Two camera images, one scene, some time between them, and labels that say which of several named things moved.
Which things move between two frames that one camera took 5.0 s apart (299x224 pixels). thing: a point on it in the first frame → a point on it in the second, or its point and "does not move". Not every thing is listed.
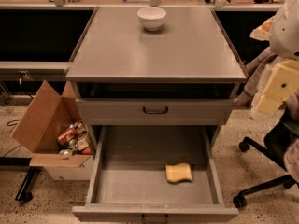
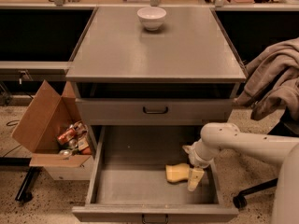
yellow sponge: (178, 173) does not move
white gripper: (286, 36) → (197, 157)
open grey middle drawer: (129, 180) does not move
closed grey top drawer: (149, 112) does not move
